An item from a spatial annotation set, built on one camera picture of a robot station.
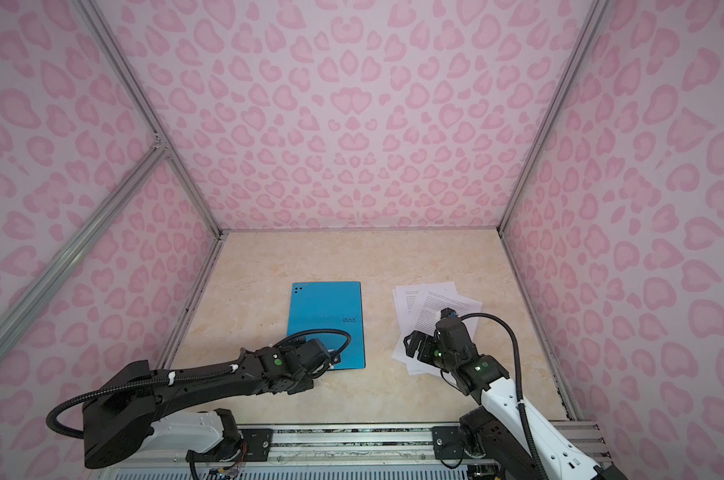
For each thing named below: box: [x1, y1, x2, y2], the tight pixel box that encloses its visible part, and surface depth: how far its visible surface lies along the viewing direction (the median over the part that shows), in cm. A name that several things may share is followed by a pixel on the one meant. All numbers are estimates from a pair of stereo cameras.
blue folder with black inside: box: [287, 281, 366, 370], surface depth 102 cm
